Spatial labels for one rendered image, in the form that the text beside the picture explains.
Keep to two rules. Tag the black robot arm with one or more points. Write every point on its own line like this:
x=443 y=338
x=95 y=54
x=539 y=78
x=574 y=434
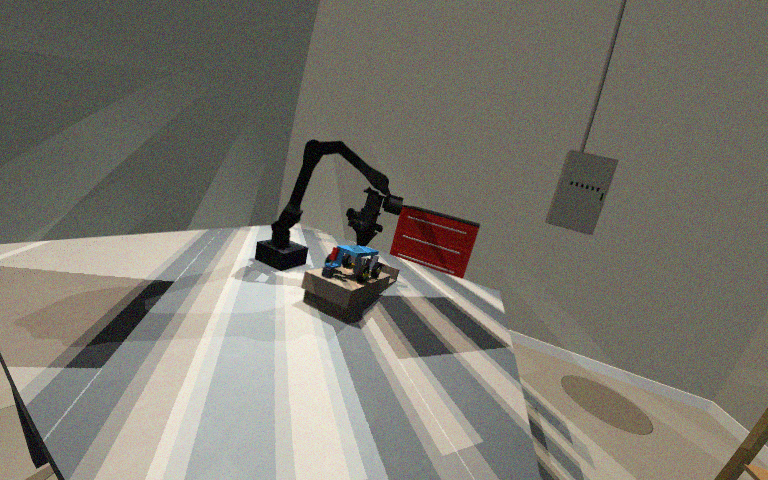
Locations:
x=313 y=152

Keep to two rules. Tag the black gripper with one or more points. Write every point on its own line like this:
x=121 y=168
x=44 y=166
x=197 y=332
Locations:
x=366 y=226

